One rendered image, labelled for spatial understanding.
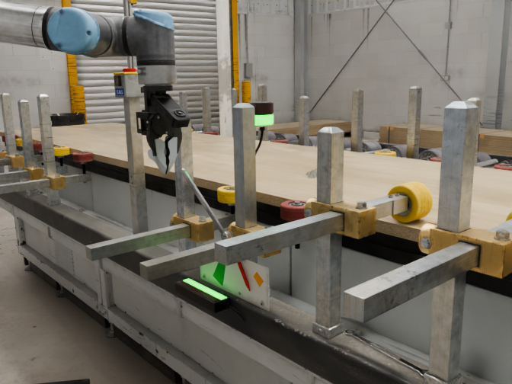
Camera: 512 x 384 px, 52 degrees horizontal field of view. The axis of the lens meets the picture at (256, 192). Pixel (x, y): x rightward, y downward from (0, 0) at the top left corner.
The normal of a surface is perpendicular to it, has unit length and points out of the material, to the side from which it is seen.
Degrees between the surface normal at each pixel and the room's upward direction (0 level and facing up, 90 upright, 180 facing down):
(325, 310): 90
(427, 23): 90
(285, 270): 90
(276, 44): 90
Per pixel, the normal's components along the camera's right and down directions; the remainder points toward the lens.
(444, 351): -0.76, 0.15
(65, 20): -0.01, 0.23
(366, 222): 0.65, 0.15
